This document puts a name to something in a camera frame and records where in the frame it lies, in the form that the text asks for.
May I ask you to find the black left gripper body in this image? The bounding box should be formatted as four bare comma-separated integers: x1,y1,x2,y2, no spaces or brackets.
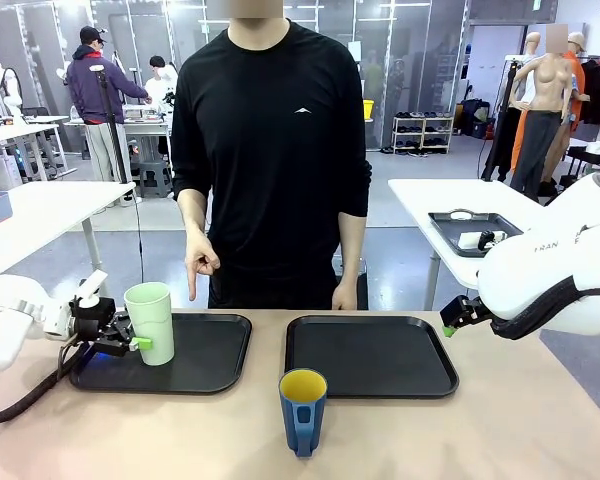
69,297,134,358

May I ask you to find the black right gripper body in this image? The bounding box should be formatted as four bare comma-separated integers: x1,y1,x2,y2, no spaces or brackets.
439,294,493,331

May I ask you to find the tall light green cup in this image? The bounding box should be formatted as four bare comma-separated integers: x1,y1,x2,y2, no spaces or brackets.
123,282,176,368

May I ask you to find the blue cup yellow inside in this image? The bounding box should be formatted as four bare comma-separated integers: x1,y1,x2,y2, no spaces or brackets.
278,368,328,459

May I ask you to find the person's right forearm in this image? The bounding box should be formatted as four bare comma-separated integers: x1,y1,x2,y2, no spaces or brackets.
177,188,214,239

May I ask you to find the person's left forearm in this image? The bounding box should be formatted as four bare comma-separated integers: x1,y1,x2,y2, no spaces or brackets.
336,212,368,289

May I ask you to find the person's right hand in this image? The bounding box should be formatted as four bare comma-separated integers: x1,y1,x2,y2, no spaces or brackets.
184,231,223,303

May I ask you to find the person's left hand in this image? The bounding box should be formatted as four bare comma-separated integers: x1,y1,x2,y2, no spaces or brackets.
331,284,358,312

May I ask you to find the black plastic tray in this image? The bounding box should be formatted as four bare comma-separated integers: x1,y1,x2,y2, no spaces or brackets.
284,314,460,400
68,313,253,395

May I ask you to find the white side table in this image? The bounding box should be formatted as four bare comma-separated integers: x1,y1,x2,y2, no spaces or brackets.
0,180,137,281
388,178,556,311

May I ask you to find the white shoe rack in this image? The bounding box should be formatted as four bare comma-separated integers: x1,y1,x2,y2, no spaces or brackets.
392,112,455,155

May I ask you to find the black tripod pole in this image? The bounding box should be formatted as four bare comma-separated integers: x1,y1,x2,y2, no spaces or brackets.
89,64,131,184

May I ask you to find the person in black shirt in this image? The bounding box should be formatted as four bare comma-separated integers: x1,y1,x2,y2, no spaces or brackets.
171,17,372,310

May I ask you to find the bare tan mannequin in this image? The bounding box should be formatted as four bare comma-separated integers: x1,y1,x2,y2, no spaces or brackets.
509,24,579,201

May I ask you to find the person in purple jacket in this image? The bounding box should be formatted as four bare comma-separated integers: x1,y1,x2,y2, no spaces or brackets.
65,25,154,184

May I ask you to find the person in white shirt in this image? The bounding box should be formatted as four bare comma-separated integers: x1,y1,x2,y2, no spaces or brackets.
143,55,179,114

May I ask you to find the mannequin in dark trousers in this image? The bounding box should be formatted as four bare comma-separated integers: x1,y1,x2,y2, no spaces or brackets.
510,32,592,174

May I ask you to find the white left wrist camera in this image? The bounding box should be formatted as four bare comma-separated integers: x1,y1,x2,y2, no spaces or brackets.
69,269,109,308

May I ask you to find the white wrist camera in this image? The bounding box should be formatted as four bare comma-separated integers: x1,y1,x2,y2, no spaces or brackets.
69,269,109,308
458,229,508,251

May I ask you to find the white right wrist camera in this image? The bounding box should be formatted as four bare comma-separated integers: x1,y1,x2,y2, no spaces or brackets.
458,229,508,251

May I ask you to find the black tray with handle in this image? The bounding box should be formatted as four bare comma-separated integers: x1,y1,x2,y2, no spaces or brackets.
427,211,525,259

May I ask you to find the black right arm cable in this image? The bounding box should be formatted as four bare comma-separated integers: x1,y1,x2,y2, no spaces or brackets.
489,212,600,341

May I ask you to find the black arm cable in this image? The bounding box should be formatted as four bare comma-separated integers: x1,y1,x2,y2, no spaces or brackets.
489,212,600,341
0,342,90,425

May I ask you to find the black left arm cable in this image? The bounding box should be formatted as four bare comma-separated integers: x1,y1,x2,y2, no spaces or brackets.
0,342,90,425

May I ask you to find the black wire cart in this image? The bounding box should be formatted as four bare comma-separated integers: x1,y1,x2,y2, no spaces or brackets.
549,144,600,206

